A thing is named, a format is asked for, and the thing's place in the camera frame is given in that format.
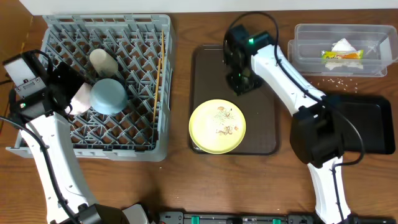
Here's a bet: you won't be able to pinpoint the white cup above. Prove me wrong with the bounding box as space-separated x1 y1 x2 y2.
89 49 118 78

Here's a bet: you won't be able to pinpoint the light blue bowl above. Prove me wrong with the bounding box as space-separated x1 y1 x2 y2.
90 78 128 115

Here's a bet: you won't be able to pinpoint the rice and food scraps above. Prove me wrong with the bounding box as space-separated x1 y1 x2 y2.
212 106 239 135

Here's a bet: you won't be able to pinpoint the yellow plate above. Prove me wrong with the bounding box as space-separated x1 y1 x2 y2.
188 99 246 154

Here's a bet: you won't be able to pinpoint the yellow snack wrapper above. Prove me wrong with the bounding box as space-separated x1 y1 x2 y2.
321 50 363 60

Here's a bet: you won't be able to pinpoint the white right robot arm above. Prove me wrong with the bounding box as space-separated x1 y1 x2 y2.
223 13 365 223

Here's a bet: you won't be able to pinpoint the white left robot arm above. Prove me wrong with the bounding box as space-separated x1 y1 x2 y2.
2 50 151 224

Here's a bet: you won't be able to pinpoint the dark brown serving tray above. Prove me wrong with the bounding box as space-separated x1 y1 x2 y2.
190 45 280 156

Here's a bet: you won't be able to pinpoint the clear plastic bin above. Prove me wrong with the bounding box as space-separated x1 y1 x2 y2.
288 24 397 77

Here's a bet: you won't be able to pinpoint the grey dish rack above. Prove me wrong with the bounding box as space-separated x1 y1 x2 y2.
5 14 175 162

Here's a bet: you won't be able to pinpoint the white crumpled napkin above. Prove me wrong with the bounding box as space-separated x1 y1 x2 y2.
322 38 363 70

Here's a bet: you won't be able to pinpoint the black tray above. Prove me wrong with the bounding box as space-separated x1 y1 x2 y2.
327 94 396 155

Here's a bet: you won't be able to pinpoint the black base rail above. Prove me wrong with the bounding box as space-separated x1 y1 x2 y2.
155 210 398 224

